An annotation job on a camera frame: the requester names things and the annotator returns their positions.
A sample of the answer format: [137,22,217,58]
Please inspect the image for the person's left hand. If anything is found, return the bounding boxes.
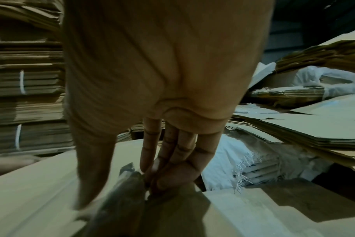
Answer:
[0,155,42,179]

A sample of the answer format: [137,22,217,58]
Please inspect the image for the person's right hand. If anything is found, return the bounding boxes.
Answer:
[60,0,277,210]

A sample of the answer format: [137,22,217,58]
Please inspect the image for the small metal cutter blade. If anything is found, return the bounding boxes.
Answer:
[118,162,137,178]

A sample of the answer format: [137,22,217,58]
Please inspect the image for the brown cardboard box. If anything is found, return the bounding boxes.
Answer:
[0,139,355,237]

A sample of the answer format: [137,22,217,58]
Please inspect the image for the stacks of flat cardboard bundles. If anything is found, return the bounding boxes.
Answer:
[0,0,167,156]

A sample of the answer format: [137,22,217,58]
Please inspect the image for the white plastic sack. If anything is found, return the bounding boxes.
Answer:
[199,133,333,191]

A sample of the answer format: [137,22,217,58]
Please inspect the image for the crumpled clear plastic bag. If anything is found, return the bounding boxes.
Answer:
[247,61,355,99]

